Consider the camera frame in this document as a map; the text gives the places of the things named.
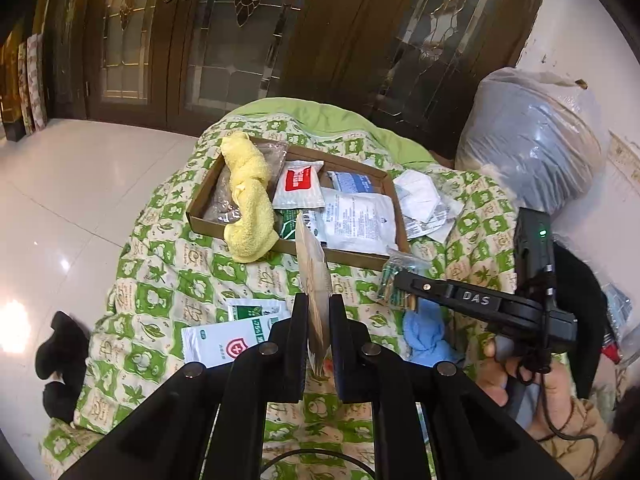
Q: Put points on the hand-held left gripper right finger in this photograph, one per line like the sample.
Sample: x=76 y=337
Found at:
x=337 y=320

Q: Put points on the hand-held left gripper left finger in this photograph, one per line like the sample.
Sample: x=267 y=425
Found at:
x=299 y=320

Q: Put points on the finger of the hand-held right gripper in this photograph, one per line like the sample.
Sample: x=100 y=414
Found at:
x=450 y=292

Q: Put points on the beige paper packet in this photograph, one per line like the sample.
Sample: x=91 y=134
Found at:
x=312 y=270

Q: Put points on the green sticks packet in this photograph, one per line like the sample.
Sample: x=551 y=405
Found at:
x=395 y=280

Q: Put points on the shallow cardboard box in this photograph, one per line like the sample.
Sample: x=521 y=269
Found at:
x=350 y=258

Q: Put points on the large white packet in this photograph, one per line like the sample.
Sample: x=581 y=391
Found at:
x=355 y=220

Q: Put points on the yellow towel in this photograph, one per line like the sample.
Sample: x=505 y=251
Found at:
x=250 y=200

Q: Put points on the white packet red label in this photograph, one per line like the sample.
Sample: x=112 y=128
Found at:
x=300 y=185

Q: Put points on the person's right forearm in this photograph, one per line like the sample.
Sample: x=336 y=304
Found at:
x=585 y=445

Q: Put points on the person's right hand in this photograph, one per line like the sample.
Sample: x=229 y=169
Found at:
x=550 y=400

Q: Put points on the blue towel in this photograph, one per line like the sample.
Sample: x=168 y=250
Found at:
x=430 y=335

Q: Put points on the green and white packet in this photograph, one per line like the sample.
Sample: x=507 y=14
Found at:
x=250 y=310

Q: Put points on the black garment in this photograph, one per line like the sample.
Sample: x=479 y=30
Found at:
x=582 y=310

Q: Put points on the white packet red shield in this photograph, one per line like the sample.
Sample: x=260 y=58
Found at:
x=220 y=342

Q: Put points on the dark green white packet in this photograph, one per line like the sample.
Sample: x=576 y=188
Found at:
x=287 y=225

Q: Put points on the white face masks packet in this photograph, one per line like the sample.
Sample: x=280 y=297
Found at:
x=420 y=195

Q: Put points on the green patterned quilt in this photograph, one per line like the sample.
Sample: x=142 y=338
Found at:
x=175 y=270

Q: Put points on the blue and white packet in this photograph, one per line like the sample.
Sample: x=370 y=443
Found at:
x=352 y=180

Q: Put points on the bagged grey bedding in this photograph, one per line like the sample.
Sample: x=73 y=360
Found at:
x=530 y=135

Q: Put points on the clear plastic packet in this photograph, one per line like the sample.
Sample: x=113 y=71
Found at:
x=215 y=200

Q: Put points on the black plush slipper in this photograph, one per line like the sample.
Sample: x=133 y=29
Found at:
x=62 y=402
x=62 y=345

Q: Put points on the wooden glass door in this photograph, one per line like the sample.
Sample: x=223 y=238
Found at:
x=300 y=35

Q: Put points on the leaning patterned panels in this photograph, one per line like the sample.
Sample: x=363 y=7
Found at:
x=35 y=85

